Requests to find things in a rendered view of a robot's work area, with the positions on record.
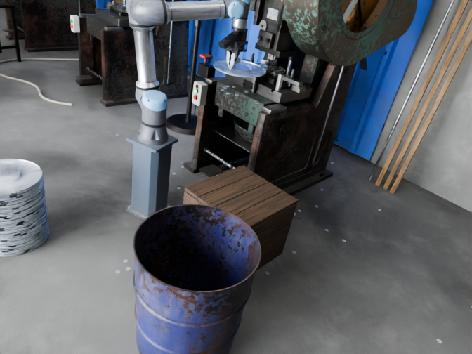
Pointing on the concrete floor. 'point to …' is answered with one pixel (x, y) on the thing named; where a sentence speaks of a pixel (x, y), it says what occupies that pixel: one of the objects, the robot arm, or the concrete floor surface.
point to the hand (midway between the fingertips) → (229, 67)
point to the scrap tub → (192, 279)
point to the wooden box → (249, 206)
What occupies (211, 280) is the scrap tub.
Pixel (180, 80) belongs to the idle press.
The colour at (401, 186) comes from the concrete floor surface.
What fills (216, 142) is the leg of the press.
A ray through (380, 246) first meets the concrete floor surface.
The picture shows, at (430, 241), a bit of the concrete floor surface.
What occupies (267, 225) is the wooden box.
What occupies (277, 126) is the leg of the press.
